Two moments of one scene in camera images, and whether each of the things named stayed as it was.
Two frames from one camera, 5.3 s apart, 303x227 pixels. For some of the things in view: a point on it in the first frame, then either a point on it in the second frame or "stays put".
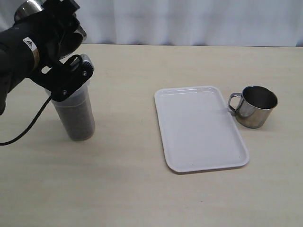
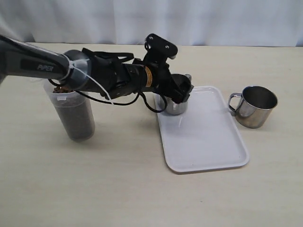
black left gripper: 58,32 -> 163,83
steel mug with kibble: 34,6 -> 175,108
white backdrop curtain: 210,22 stays put
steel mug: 254,107 stays put
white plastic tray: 197,133 stays put
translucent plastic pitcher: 77,113 stays put
